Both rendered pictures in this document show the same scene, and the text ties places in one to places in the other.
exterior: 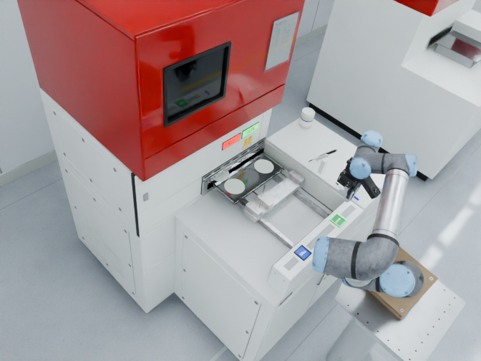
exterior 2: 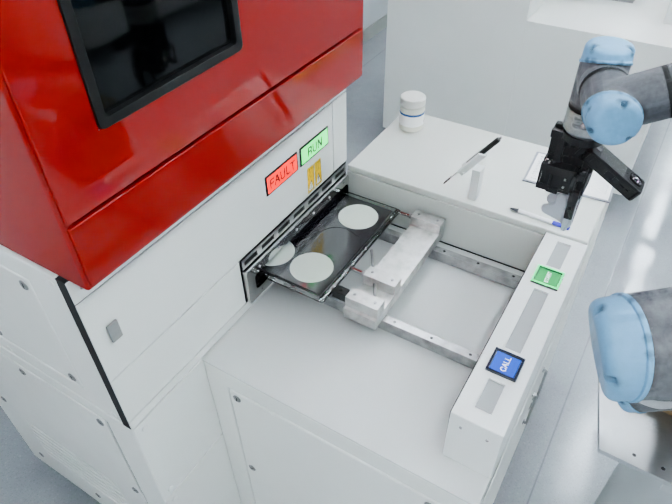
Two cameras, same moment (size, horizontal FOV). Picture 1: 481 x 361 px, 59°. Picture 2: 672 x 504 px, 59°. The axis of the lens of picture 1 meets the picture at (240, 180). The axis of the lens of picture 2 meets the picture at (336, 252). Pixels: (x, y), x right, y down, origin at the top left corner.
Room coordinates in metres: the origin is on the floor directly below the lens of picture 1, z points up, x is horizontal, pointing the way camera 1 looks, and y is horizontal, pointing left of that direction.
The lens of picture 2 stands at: (0.42, 0.04, 1.83)
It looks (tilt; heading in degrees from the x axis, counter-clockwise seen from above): 42 degrees down; 355
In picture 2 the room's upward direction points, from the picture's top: 1 degrees counter-clockwise
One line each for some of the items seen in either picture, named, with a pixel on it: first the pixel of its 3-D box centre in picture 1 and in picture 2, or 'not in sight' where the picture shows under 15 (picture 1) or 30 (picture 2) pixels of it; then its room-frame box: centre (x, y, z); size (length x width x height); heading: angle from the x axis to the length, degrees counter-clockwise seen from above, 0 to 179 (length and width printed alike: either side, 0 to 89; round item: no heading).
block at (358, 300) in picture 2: (253, 209); (364, 302); (1.29, -0.08, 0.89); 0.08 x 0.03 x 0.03; 53
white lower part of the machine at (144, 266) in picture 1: (162, 205); (181, 349); (1.61, 0.43, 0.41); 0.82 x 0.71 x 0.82; 143
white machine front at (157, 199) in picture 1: (208, 164); (246, 232); (1.40, 0.16, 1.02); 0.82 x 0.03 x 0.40; 143
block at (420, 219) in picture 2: (296, 177); (427, 221); (1.55, -0.28, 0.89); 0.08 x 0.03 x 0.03; 53
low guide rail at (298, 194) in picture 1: (293, 190); (427, 249); (1.51, -0.27, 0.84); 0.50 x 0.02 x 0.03; 53
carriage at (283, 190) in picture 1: (274, 197); (397, 269); (1.41, -0.18, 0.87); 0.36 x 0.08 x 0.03; 143
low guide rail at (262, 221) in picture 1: (258, 218); (376, 318); (1.29, -0.11, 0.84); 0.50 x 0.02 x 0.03; 53
